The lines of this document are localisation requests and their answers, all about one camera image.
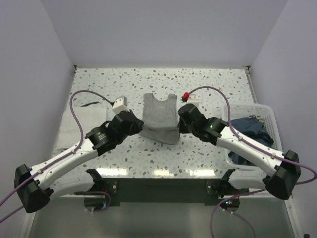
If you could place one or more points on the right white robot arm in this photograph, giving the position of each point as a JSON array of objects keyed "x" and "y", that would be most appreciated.
[{"x": 273, "y": 170}]

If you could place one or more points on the white plastic basket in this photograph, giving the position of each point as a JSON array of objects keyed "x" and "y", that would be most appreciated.
[{"x": 239, "y": 110}]

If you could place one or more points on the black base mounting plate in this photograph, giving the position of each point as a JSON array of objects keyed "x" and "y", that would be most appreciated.
[{"x": 165, "y": 190}]

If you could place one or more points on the grey tank top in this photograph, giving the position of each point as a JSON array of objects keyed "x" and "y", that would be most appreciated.
[{"x": 160, "y": 119}]

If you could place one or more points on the white folded tank top stack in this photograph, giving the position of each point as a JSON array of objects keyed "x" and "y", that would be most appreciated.
[{"x": 89, "y": 115}]

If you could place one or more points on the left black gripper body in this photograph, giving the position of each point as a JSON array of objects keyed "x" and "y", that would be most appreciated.
[{"x": 135, "y": 129}]

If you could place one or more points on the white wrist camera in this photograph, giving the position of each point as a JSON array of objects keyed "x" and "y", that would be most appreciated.
[
  {"x": 188, "y": 99},
  {"x": 120, "y": 104}
]

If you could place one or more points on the dark blue tank tops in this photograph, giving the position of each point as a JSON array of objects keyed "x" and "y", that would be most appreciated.
[{"x": 253, "y": 127}]

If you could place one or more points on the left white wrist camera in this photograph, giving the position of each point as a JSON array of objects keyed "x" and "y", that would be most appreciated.
[{"x": 120, "y": 104}]

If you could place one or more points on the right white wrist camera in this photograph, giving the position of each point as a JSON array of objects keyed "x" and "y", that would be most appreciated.
[{"x": 188, "y": 99}]

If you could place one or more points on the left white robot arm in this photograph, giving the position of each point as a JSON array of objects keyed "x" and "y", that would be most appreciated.
[{"x": 34, "y": 185}]

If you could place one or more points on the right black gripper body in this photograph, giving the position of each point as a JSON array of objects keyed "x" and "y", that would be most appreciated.
[{"x": 185, "y": 129}]

